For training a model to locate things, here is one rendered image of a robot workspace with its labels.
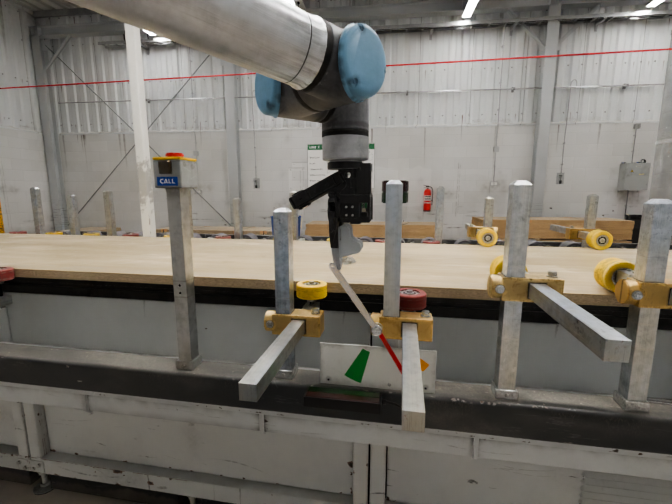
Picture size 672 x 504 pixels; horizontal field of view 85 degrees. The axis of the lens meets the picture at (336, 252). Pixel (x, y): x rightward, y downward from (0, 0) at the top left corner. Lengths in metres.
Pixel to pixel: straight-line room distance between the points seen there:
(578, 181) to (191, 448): 8.19
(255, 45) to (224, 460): 1.30
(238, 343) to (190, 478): 0.55
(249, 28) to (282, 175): 7.75
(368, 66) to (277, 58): 0.12
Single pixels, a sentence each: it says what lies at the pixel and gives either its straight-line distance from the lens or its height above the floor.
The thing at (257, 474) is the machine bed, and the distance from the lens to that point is 1.48.
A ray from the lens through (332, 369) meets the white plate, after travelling 0.89.
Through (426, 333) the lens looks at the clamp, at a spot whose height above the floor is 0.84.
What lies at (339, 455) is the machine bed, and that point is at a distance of 1.35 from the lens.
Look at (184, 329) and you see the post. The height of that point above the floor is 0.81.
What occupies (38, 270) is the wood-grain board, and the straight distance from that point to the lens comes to 1.49.
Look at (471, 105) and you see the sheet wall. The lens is 8.26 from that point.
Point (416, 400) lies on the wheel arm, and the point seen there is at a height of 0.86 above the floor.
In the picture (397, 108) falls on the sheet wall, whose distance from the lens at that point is 8.06.
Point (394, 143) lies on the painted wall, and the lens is 7.94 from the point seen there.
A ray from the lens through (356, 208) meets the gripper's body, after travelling 0.71.
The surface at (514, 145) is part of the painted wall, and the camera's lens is 8.33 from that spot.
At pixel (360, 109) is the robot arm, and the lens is 0.71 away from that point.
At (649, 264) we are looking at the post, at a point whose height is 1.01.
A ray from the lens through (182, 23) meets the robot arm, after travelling 0.45.
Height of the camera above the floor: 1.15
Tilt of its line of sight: 9 degrees down
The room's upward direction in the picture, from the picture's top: straight up
